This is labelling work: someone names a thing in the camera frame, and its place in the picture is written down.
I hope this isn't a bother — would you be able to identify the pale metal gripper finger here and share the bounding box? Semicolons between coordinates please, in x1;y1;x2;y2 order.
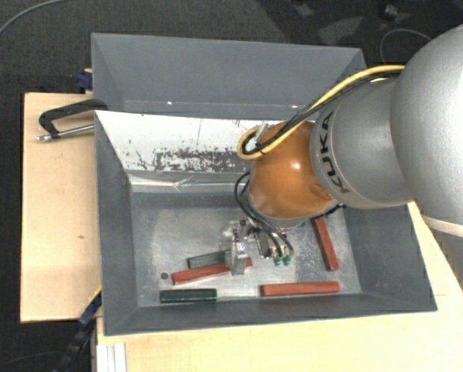
225;240;253;277
219;221;241;252

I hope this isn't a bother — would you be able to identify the red-brown flat block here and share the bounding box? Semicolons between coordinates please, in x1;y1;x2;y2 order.
310;215;340;273
171;257;254;286
259;281;340;298

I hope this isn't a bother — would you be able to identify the grey metal bin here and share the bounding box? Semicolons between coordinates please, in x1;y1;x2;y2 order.
90;32;438;337

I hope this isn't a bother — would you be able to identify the dark green flat block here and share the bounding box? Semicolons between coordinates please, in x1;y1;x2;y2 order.
186;250;229;270
159;288;219;305

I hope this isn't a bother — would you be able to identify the pale wood flat board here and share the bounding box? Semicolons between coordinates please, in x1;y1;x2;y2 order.
19;92;102;323

